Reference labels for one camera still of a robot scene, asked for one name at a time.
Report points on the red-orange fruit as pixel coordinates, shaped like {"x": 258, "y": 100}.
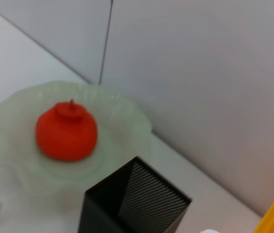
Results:
{"x": 66, "y": 136}

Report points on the white paper ball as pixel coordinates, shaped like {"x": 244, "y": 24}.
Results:
{"x": 210, "y": 231}

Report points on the pale green glass fruit plate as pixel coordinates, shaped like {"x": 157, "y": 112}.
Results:
{"x": 117, "y": 126}

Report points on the black mesh pen holder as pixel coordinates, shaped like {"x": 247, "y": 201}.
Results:
{"x": 137, "y": 206}

